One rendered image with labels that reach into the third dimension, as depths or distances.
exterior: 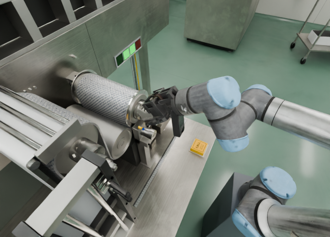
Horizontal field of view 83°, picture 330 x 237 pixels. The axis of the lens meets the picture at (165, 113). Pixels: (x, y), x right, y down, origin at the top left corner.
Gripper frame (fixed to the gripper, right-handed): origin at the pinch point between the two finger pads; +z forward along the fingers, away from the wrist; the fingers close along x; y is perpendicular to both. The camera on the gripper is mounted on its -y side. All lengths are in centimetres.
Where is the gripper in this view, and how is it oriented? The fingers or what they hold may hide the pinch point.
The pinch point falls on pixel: (145, 117)
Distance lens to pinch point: 68.1
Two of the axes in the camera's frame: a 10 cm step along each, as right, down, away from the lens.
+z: -6.8, 1.5, 7.2
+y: -5.7, -7.3, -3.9
